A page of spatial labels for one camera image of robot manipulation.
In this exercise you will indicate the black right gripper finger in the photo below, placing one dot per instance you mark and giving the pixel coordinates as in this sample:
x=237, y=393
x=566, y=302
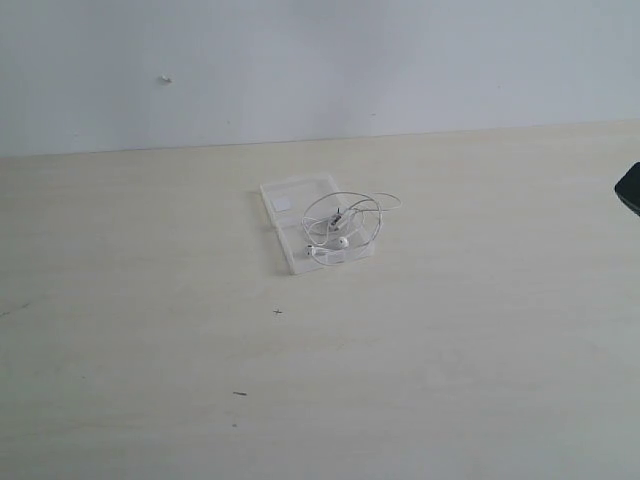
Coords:
x=627, y=189

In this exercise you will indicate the clear plastic storage case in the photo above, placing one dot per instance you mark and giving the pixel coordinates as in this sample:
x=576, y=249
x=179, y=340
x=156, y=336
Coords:
x=320, y=225

